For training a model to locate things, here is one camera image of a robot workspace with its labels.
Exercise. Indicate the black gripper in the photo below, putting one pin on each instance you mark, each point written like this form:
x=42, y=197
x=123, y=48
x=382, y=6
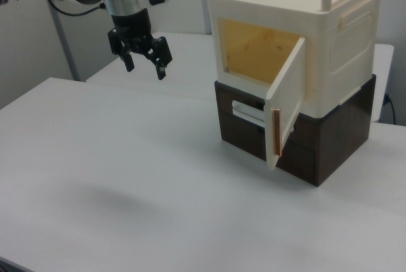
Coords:
x=130, y=29

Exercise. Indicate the cream cabinet door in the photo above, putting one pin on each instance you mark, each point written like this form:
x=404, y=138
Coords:
x=287, y=94

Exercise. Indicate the dark brown wooden drawer box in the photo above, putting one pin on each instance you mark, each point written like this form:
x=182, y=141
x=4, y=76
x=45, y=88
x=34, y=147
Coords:
x=342, y=135

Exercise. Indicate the grey metal frame post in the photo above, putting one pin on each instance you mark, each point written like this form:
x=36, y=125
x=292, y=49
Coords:
x=65, y=47

